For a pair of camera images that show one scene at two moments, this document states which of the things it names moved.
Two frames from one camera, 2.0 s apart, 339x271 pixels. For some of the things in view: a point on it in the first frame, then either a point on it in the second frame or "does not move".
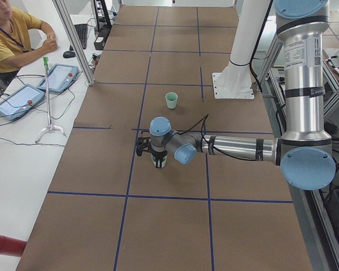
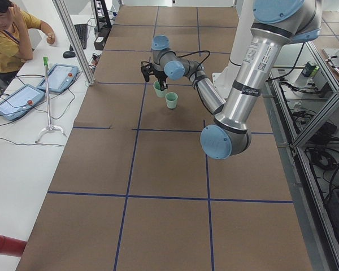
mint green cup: (163, 162) to (159, 92)
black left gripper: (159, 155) to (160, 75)
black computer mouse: (69, 54) does not move
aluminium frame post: (60, 9) does not move
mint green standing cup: (171, 98) does not move
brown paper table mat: (108, 209) does not move
